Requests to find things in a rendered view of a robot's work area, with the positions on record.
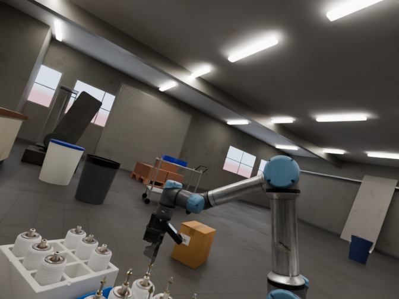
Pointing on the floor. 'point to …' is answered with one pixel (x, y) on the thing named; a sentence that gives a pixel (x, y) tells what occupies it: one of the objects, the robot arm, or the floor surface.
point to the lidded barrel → (60, 162)
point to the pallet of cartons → (140, 169)
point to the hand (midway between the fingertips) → (153, 261)
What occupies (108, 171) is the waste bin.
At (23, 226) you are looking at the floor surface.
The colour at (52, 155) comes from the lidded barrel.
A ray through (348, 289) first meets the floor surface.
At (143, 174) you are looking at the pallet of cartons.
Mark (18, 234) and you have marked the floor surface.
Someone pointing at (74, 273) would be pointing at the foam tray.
